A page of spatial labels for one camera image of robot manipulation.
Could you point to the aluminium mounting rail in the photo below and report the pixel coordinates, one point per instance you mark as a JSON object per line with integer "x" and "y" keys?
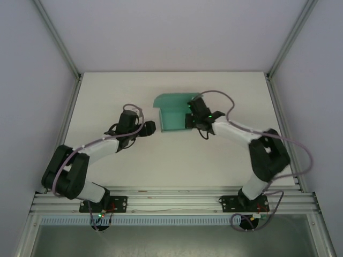
{"x": 174, "y": 200}

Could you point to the aluminium frame post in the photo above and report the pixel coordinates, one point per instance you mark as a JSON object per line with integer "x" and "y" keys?
{"x": 291, "y": 37}
{"x": 58, "y": 37}

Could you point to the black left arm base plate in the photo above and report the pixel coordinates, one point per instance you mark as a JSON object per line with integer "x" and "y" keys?
{"x": 119, "y": 203}

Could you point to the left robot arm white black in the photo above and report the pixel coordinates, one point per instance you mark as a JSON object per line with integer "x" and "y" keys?
{"x": 101, "y": 150}

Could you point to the grey metal panel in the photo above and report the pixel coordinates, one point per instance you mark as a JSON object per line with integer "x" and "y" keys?
{"x": 174, "y": 241}

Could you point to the aluminium table side rail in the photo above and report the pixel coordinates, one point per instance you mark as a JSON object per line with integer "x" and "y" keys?
{"x": 69, "y": 107}
{"x": 282, "y": 120}

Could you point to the aluminium frame leg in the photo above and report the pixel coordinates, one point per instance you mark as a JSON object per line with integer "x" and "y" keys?
{"x": 26, "y": 235}
{"x": 321, "y": 235}

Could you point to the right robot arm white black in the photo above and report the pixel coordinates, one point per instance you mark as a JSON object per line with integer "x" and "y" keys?
{"x": 235, "y": 134}

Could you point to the green paper box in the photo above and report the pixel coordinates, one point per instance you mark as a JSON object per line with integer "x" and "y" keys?
{"x": 172, "y": 119}

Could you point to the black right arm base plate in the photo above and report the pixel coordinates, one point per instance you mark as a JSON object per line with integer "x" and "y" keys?
{"x": 227, "y": 203}

